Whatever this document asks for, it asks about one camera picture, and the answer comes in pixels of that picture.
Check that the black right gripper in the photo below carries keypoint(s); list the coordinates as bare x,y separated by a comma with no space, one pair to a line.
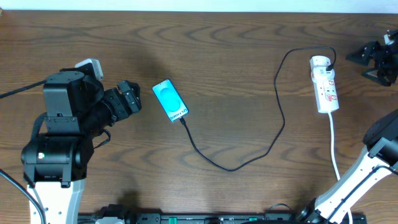
385,51

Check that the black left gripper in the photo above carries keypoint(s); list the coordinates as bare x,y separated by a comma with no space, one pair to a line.
123,101

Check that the silver Galaxy smartphone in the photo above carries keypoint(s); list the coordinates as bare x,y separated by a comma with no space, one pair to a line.
169,98

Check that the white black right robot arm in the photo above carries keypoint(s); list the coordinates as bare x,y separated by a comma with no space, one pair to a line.
377,160

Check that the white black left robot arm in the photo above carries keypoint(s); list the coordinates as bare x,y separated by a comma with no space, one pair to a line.
55,160

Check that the white power strip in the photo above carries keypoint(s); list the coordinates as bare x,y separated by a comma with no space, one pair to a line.
324,84

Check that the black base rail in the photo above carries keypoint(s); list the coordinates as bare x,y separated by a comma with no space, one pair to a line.
120,214

